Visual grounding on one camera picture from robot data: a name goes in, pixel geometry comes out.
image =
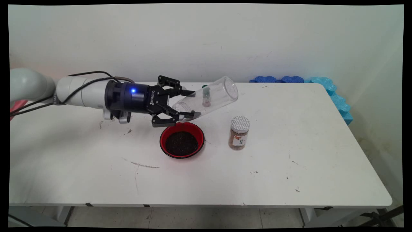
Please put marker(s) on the small green-capped spice bottle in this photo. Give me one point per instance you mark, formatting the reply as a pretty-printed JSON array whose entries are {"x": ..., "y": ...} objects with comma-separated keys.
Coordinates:
[{"x": 206, "y": 101}]

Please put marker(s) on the spice jar with white lid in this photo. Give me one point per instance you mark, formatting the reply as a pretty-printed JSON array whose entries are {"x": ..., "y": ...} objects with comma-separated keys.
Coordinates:
[{"x": 239, "y": 124}]

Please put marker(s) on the white table leg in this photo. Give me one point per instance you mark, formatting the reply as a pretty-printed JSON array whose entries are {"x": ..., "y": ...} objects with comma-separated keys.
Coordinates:
[
  {"x": 66, "y": 214},
  {"x": 307, "y": 216}
]

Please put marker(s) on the black seeds heap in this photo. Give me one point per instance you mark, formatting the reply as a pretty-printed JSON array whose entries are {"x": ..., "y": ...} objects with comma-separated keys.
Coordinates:
[{"x": 182, "y": 143}]

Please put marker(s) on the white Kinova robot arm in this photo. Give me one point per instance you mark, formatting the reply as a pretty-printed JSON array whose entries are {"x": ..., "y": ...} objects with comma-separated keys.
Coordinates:
[{"x": 83, "y": 91}]

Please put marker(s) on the tall clear plastic jar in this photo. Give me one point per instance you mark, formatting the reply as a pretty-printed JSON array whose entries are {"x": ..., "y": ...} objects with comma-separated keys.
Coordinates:
[{"x": 222, "y": 93}]

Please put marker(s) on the light blue foam mat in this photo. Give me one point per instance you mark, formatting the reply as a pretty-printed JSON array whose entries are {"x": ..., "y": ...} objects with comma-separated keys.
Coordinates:
[{"x": 334, "y": 96}]

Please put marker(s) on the black metal stand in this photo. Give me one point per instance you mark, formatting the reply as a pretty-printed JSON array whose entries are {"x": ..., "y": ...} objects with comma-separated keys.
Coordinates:
[{"x": 380, "y": 215}]

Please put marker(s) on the red bowl with black rim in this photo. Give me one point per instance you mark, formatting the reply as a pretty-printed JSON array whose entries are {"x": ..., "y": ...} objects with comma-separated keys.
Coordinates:
[{"x": 162, "y": 141}]

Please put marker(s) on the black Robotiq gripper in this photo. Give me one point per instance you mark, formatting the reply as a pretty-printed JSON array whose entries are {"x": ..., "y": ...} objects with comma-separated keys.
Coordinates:
[{"x": 141, "y": 98}]

